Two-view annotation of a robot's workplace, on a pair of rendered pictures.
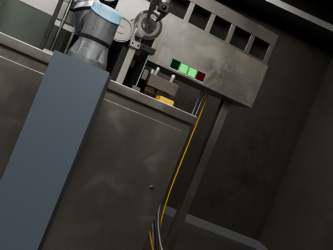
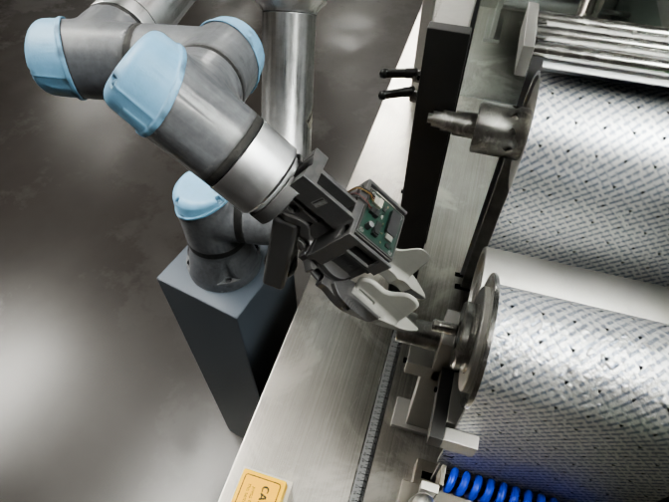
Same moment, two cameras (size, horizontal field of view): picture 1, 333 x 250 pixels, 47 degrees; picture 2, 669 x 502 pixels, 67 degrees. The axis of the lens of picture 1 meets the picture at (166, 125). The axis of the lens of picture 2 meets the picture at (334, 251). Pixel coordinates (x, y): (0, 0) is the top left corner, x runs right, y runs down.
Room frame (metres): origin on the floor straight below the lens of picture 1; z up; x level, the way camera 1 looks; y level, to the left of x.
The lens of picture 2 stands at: (1.95, -0.03, 1.73)
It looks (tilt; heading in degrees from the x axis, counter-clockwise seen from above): 51 degrees down; 125
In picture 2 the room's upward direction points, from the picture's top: straight up
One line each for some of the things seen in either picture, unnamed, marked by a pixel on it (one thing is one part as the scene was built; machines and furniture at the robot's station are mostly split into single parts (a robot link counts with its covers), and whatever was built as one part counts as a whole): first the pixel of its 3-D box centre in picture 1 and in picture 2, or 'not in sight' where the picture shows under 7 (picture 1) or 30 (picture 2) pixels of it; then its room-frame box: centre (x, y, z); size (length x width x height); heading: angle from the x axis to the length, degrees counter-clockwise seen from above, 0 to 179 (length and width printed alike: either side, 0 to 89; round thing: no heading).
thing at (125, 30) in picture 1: (116, 31); (573, 314); (2.01, 0.43, 1.18); 0.26 x 0.12 x 0.12; 18
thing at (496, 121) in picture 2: not in sight; (499, 130); (1.83, 0.50, 1.34); 0.06 x 0.06 x 0.06; 18
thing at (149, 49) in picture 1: (145, 49); (455, 410); (1.94, 0.24, 1.14); 0.09 x 0.06 x 0.03; 108
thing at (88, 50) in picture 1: (90, 52); (221, 247); (1.40, 0.36, 0.95); 0.15 x 0.15 x 0.10
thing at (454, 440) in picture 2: not in sight; (459, 441); (1.96, 0.21, 1.14); 0.04 x 0.02 x 0.03; 18
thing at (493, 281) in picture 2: (148, 25); (478, 340); (1.93, 0.27, 1.25); 0.15 x 0.01 x 0.15; 108
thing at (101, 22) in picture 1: (101, 23); (213, 206); (1.41, 0.36, 1.07); 0.13 x 0.12 x 0.14; 29
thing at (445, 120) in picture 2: not in sight; (451, 122); (1.77, 0.49, 1.34); 0.06 x 0.03 x 0.03; 18
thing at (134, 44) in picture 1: (129, 57); (422, 377); (1.88, 0.29, 1.05); 0.06 x 0.05 x 0.31; 18
